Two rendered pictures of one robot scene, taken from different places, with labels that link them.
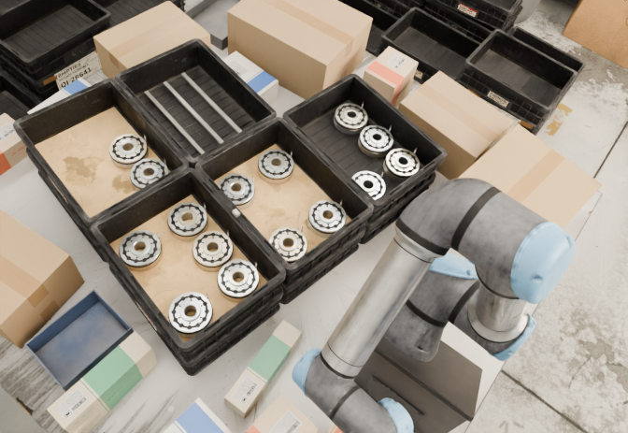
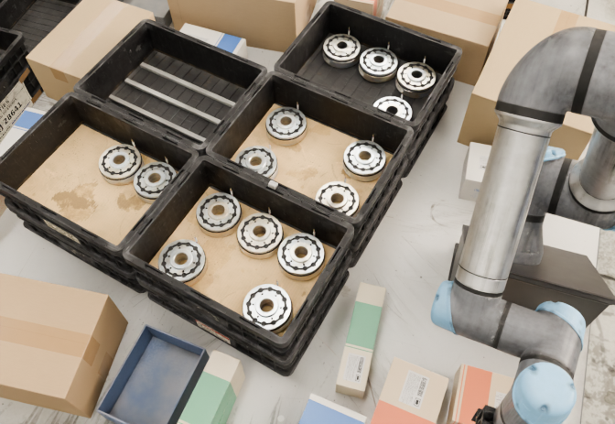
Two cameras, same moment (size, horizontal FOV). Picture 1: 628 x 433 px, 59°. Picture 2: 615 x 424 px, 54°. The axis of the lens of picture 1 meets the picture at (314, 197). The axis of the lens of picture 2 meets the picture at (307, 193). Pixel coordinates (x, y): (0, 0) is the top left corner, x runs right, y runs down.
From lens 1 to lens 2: 23 cm
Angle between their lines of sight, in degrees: 4
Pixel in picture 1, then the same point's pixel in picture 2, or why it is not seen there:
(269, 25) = not seen: outside the picture
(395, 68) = not seen: outside the picture
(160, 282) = (218, 289)
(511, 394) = not seen: hidden behind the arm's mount
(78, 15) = not seen: outside the picture
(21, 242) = (48, 301)
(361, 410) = (527, 322)
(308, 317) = (382, 271)
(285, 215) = (318, 173)
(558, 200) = not seen: hidden behind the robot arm
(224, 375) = (321, 363)
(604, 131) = not seen: outside the picture
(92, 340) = (164, 380)
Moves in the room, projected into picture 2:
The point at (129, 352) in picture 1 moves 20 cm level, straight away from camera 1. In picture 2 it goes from (218, 373) to (146, 318)
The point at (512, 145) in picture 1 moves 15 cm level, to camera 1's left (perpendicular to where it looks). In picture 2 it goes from (521, 19) to (468, 27)
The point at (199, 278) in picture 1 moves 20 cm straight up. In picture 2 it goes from (258, 269) to (249, 223)
